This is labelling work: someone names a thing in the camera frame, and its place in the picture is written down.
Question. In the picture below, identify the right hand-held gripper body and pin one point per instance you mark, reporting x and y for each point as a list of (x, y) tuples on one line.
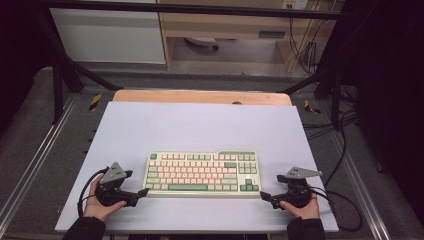
[(297, 188)]

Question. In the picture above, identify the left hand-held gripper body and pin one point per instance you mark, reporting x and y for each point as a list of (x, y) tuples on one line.
[(112, 175)]

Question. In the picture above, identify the green and cream keyboard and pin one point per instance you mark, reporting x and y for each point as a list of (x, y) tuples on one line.
[(200, 175)]

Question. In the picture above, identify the person's right hand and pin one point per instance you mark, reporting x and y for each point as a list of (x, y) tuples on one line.
[(305, 210)]

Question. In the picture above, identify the person's left hand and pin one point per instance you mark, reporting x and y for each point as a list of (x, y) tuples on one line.
[(96, 208)]

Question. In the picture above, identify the yellow and black tape strip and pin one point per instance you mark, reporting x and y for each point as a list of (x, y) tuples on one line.
[(95, 102), (310, 107)]

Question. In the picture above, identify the black metal stand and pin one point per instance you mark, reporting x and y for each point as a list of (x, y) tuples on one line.
[(58, 86), (328, 80)]

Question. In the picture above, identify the wooden table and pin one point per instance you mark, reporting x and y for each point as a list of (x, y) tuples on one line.
[(200, 97)]

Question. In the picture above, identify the white cabinet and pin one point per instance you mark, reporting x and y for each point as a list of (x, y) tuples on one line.
[(110, 36)]

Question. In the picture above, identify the black curtain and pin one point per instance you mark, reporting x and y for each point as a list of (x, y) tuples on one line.
[(16, 50), (390, 83)]

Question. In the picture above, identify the office chair base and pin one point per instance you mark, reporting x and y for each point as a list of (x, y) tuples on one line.
[(201, 41)]

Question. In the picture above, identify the light wooden desk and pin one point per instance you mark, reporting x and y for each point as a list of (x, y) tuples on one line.
[(226, 23)]

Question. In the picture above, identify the white power strip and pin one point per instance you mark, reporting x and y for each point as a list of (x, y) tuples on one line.
[(295, 4)]

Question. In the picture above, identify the aluminium rail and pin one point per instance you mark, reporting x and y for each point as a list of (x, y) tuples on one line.
[(36, 160), (363, 186)]

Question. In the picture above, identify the black metal frame bar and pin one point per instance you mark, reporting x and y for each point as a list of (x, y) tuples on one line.
[(200, 9)]

